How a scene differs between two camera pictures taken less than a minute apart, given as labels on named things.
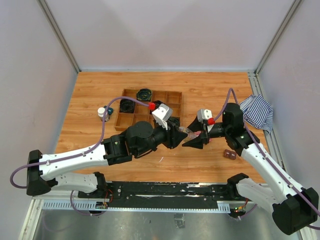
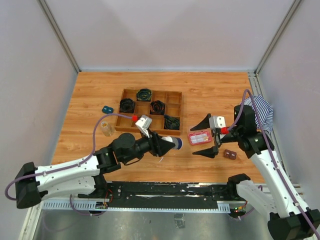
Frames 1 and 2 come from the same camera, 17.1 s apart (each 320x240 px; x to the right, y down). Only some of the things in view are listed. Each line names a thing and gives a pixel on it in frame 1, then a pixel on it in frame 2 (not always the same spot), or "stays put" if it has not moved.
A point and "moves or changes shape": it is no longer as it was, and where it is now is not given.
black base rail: [162, 195] stays put
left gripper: [174, 137] to [158, 146]
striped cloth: [257, 113] stays put
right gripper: [205, 135] to [211, 152]
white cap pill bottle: [101, 111] moves or changes shape
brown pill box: [229, 154] stays put
